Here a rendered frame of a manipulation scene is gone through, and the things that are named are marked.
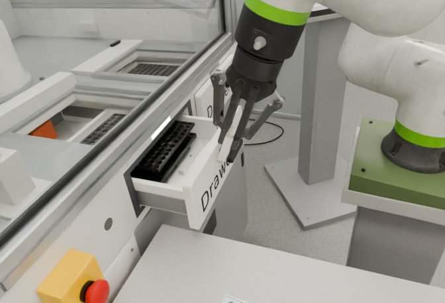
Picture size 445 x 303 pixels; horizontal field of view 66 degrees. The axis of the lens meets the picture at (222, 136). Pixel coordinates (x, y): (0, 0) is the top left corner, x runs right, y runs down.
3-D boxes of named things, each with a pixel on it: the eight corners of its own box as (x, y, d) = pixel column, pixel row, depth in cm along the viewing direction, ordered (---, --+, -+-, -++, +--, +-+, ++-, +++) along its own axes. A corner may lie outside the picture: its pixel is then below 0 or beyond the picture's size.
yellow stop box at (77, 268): (112, 284, 53) (98, 255, 49) (81, 330, 47) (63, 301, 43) (85, 276, 55) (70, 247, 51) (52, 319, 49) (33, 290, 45)
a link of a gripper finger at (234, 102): (244, 84, 54) (236, 80, 54) (224, 135, 61) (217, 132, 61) (251, 73, 57) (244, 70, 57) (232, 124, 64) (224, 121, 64)
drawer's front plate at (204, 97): (238, 85, 113) (236, 53, 107) (205, 132, 91) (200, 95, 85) (232, 85, 114) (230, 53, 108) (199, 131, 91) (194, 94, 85)
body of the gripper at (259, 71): (228, 45, 49) (213, 97, 55) (283, 67, 48) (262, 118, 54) (244, 29, 55) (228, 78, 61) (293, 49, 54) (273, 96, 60)
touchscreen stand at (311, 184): (385, 206, 172) (440, -11, 116) (304, 230, 164) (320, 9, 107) (331, 151, 213) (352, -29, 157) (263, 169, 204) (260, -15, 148)
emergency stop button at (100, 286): (115, 292, 50) (108, 275, 48) (98, 317, 47) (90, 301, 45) (98, 286, 51) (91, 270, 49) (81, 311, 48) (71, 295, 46)
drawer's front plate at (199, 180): (244, 143, 85) (241, 104, 79) (198, 231, 63) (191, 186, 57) (236, 142, 86) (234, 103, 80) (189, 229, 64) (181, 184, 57)
